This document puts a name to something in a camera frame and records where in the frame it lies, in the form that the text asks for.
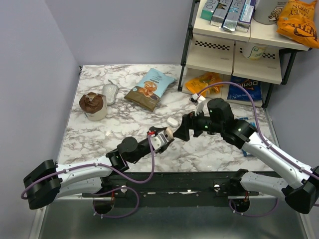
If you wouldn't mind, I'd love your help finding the blue white toothpaste box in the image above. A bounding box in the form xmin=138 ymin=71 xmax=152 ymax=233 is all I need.
xmin=236 ymin=0 xmax=257 ymax=33

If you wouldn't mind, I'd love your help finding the blue white card packet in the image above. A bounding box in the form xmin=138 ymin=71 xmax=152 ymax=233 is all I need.
xmin=239 ymin=117 xmax=257 ymax=127

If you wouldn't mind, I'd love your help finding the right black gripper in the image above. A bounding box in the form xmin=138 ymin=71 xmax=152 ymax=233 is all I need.
xmin=172 ymin=106 xmax=223 ymax=141

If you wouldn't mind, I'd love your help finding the silver toothpaste box middle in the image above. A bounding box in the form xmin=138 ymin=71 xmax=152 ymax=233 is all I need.
xmin=222 ymin=0 xmax=245 ymax=32

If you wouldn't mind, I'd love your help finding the blue Doritos bag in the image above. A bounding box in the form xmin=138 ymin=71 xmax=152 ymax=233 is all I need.
xmin=227 ymin=76 xmax=262 ymax=101

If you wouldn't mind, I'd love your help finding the white popcorn tub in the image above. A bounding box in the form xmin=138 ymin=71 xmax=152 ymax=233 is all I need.
xmin=253 ymin=0 xmax=287 ymax=25

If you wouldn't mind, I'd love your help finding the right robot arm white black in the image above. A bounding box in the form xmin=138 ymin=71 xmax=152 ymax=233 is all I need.
xmin=173 ymin=98 xmax=319 ymax=214

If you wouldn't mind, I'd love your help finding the silver toothpaste box left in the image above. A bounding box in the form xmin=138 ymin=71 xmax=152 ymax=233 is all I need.
xmin=210 ymin=0 xmax=232 ymax=28

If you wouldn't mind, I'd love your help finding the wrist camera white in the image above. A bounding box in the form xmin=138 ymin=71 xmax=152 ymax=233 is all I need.
xmin=190 ymin=94 xmax=206 ymax=116
xmin=151 ymin=133 xmax=167 ymax=151

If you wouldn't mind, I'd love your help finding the silver toothpaste box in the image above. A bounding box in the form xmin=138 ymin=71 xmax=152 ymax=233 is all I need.
xmin=210 ymin=0 xmax=232 ymax=28
xmin=222 ymin=0 xmax=245 ymax=32

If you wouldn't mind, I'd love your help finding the brown paper wrapped cup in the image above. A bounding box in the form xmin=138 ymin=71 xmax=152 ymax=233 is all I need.
xmin=79 ymin=92 xmax=107 ymax=121

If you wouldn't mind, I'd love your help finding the white earbud charging case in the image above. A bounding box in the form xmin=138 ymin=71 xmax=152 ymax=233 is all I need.
xmin=166 ymin=118 xmax=178 ymax=127

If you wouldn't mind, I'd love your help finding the blue cassava chips bag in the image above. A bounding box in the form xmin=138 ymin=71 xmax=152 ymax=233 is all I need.
xmin=124 ymin=68 xmax=176 ymax=112

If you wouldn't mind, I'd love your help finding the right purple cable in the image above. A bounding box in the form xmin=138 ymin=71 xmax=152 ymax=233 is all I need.
xmin=198 ymin=81 xmax=319 ymax=217

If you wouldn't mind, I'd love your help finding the black frame cream shelf unit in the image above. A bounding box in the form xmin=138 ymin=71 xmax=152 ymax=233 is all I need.
xmin=177 ymin=0 xmax=310 ymax=108

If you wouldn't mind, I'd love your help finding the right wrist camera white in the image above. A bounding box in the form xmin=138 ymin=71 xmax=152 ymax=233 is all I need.
xmin=190 ymin=94 xmax=206 ymax=116

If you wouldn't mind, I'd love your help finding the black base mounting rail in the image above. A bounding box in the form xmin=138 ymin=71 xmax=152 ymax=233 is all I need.
xmin=91 ymin=172 xmax=248 ymax=208

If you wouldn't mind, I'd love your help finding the teal toothpaste box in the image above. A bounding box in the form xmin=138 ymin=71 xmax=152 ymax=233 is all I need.
xmin=200 ymin=0 xmax=219 ymax=21

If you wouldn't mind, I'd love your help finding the white yellow cup on shelf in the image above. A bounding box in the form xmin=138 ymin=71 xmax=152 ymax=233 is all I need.
xmin=242 ymin=42 xmax=268 ymax=60

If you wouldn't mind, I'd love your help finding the orange honey dijon chips bag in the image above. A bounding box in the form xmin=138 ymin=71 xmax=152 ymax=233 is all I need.
xmin=277 ymin=0 xmax=319 ymax=48

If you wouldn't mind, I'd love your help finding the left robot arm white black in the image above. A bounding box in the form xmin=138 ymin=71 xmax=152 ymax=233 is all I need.
xmin=20 ymin=126 xmax=174 ymax=210

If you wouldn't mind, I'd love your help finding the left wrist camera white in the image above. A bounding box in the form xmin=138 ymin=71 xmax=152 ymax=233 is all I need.
xmin=151 ymin=133 xmax=167 ymax=151

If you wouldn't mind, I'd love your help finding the beige earbud charging case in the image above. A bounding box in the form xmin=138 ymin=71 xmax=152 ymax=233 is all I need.
xmin=163 ymin=127 xmax=174 ymax=141

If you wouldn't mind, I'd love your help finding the orange snack bag lower shelf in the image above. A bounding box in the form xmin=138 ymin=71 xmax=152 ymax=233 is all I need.
xmin=185 ymin=72 xmax=222 ymax=98

